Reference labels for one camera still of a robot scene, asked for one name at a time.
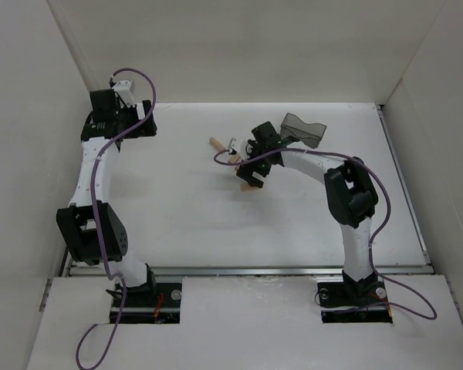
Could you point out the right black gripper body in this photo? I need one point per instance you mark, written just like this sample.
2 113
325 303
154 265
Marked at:
249 174

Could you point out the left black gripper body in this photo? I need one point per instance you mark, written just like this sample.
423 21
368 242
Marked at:
147 116

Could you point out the wood block five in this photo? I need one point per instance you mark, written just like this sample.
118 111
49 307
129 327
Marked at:
245 187

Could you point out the wood block two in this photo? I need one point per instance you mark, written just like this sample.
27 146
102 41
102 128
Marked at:
234 159

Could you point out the wood block one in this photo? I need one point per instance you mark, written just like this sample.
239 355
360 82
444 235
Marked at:
216 144

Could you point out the dark transparent plastic bin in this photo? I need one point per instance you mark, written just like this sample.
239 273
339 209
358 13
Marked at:
309 134

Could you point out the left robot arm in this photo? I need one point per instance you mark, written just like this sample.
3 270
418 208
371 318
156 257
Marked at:
93 233

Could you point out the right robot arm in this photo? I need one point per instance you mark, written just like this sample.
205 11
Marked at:
351 199

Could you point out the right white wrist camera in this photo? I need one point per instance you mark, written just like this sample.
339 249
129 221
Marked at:
237 147

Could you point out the aluminium front rail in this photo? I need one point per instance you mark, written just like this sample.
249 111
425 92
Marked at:
279 271

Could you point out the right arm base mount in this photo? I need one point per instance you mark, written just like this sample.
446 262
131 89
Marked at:
340 304

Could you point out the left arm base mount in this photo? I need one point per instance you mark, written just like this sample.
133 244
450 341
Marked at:
160 308

